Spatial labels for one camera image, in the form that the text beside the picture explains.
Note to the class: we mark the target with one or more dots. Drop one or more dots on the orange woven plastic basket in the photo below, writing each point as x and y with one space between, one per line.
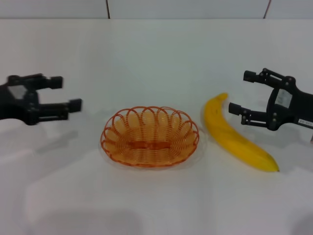
149 156

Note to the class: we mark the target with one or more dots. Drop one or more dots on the yellow banana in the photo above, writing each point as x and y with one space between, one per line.
234 142

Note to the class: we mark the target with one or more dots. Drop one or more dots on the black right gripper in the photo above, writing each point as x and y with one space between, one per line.
293 110

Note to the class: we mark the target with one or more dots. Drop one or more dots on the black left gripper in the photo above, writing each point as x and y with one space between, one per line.
22 105

